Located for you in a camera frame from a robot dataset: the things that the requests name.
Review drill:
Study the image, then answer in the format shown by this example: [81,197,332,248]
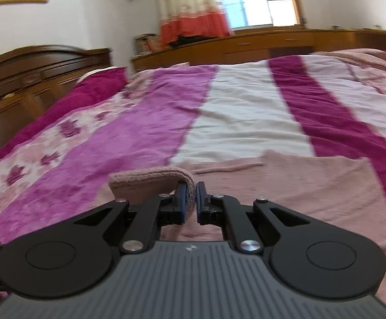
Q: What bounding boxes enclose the orange and cream curtain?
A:
[153,0,235,45]

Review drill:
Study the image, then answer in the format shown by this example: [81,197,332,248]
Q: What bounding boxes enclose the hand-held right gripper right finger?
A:
[196,181,309,255]

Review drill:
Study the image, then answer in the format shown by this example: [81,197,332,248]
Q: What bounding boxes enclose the window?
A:
[213,0,304,29]

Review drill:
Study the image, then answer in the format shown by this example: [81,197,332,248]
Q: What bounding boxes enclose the pale pink knitted blanket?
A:
[312,48,386,80]

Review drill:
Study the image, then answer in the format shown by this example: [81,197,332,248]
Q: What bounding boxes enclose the pink knit cardigan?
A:
[90,149,386,318]

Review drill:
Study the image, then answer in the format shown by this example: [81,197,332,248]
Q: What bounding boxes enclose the row of books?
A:
[134,33,160,55]

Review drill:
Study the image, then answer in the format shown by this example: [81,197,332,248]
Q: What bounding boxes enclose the striped magenta and white blanket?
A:
[0,51,386,306]

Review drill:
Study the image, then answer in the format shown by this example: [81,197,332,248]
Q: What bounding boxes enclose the long low wooden cabinet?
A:
[130,28,386,74]

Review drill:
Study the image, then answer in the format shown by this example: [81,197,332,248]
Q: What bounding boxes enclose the dark wooden headboard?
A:
[0,45,112,170]

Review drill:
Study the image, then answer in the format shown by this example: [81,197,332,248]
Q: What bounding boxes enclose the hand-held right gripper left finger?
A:
[75,181,187,255]

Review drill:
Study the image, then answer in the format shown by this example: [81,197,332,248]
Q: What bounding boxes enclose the dark cloth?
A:
[168,35,213,48]

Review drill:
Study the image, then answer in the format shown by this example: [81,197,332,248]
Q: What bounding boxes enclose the magenta pillow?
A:
[0,66,129,182]

